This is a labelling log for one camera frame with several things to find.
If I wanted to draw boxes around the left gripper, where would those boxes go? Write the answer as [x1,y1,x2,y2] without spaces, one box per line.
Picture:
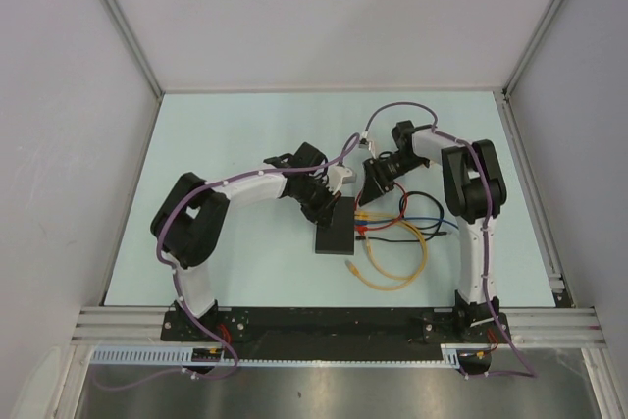
[294,179,341,230]

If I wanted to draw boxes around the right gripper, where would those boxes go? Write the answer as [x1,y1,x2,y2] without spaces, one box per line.
[358,153,427,206]

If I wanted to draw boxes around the black network switch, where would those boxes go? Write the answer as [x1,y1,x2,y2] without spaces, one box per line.
[314,196,355,256]

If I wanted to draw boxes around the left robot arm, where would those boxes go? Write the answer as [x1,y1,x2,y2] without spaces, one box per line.
[150,142,351,340]

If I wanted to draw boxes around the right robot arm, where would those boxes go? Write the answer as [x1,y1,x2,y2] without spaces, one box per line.
[358,121,507,341]

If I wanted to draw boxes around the blue ethernet cable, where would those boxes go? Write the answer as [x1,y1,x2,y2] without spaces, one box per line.
[355,212,460,232]

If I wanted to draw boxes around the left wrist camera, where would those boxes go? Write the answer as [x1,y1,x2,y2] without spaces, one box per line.
[328,165,356,193]

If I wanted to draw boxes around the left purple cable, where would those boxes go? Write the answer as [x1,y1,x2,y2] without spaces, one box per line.
[90,131,361,390]

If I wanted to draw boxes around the purple cable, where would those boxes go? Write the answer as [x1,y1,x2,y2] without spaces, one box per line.
[90,131,361,390]
[360,100,539,380]

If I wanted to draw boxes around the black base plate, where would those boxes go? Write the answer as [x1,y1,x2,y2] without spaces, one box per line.
[160,305,511,362]

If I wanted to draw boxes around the aluminium frame rail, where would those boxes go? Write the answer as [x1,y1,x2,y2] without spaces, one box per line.
[72,307,605,347]

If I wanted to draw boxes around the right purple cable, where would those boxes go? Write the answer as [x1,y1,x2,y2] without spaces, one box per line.
[360,100,539,380]

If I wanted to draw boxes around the slotted cable duct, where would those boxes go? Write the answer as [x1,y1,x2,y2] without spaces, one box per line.
[90,342,492,369]

